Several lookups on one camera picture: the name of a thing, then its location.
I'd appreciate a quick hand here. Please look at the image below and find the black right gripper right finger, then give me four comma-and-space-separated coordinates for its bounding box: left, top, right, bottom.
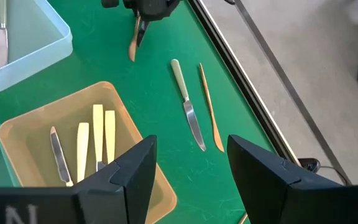
226, 134, 358, 224

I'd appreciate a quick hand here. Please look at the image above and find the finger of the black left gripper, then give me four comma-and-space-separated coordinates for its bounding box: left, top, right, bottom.
136, 20, 150, 48

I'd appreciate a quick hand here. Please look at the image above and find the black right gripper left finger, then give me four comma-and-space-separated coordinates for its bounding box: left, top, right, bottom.
0, 134, 158, 224

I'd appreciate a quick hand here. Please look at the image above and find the wooden spoon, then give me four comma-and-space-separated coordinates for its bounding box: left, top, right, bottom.
127, 14, 142, 63

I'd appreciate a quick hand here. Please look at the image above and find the pale green handled knife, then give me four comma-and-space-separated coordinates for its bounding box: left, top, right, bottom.
170, 58, 207, 152
0, 0, 9, 70

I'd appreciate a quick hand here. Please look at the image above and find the black round clamp knob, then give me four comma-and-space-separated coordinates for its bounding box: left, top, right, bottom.
298, 157, 322, 174

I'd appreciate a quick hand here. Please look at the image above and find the translucent yellow plastic bin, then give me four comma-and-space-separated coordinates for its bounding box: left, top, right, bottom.
0, 81, 178, 224

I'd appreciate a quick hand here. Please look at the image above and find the wooden knife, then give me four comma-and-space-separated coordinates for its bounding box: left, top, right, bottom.
198, 62, 226, 154

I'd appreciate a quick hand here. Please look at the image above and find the translucent light blue plastic bin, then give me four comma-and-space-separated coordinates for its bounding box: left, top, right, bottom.
0, 0, 74, 93

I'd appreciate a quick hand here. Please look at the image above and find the translucent teal plastic bin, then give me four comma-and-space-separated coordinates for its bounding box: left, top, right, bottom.
0, 112, 22, 188

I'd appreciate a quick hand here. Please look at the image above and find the cream handled cutlery piece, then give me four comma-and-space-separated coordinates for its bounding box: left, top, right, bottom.
76, 121, 90, 184
92, 103, 107, 172
104, 110, 117, 165

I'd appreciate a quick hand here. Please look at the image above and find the thin grey cable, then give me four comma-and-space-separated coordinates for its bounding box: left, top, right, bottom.
319, 164, 351, 185

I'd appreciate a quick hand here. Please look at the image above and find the steel knife cream handle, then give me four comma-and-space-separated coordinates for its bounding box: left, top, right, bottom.
49, 125, 75, 188

